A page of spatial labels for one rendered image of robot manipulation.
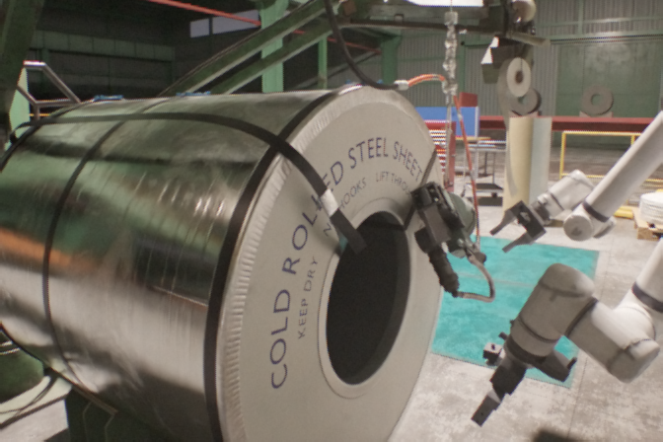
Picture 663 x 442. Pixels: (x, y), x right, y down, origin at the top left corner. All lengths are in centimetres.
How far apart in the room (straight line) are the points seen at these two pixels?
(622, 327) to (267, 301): 64
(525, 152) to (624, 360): 515
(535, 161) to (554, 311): 511
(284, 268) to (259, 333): 14
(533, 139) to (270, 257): 518
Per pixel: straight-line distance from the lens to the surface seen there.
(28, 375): 268
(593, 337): 90
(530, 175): 598
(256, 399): 104
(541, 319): 93
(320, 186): 99
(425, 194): 142
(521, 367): 100
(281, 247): 98
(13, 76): 188
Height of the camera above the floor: 128
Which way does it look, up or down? 9 degrees down
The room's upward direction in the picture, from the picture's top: straight up
